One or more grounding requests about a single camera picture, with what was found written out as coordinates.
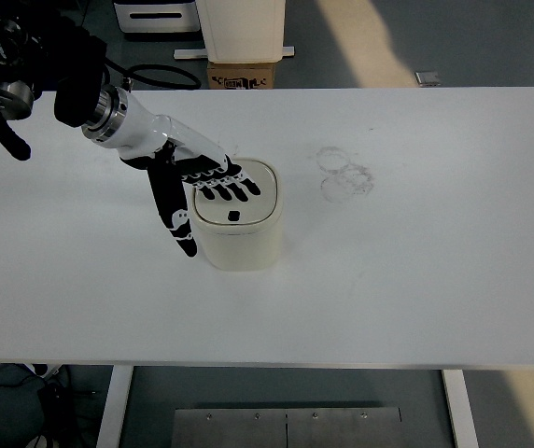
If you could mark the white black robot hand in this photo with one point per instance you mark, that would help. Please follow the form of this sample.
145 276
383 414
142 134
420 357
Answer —
164 130

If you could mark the cream trash bin with lid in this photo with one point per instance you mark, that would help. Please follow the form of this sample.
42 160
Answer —
243 242

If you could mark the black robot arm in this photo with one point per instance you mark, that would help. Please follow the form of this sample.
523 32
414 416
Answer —
71 60

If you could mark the large white plastic bin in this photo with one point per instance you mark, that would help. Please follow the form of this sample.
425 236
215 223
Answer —
241 28

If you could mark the white flat foot bar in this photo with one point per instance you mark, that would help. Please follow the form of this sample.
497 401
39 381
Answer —
187 54

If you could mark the brown cardboard box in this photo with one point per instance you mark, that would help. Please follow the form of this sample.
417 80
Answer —
241 77

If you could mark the white appliance with dark slot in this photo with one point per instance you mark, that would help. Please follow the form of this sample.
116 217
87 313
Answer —
155 16

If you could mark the small grey floor object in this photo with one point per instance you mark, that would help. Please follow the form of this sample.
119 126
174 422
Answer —
428 78

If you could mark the white table leg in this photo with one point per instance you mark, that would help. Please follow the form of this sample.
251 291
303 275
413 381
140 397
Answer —
114 406
460 410

